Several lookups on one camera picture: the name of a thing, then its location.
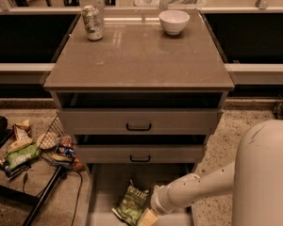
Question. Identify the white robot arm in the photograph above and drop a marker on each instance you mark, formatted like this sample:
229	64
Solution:
254	179

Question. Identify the top drawer with black handle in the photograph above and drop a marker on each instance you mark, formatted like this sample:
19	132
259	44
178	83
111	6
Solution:
139	121

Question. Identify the grey drawer cabinet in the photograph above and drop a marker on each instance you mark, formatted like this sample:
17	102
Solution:
138	66

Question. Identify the open bottom drawer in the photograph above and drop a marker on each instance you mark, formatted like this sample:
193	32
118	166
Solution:
110	182

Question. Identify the light green snack bag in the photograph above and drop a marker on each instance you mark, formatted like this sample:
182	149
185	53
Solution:
26	154

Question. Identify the drawer with black handle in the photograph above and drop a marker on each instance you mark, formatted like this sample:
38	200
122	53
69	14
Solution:
139	154
139	121

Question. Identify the middle drawer with black handle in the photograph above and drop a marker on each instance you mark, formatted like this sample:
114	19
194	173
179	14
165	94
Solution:
139	154

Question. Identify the white green soda can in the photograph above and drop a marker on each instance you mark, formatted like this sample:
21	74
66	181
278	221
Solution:
92	22

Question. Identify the white orange chip bag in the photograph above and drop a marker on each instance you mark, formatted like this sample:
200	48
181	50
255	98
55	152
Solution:
22	136

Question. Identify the blue snack packet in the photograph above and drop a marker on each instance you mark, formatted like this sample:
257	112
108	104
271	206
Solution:
65	151

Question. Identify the black metal stand leg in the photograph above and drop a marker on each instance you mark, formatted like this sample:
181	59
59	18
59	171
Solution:
44	195

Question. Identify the round tan plate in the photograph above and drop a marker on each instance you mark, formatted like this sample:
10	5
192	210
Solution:
47	141

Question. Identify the white ceramic bowl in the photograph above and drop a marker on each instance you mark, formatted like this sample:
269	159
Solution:
173	21

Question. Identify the green jalapeno chip bag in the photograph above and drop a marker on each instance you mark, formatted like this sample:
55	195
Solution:
130	208

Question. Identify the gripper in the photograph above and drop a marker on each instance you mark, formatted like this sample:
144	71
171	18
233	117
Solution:
157	201

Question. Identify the black wire basket left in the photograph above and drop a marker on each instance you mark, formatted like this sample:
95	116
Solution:
50	156

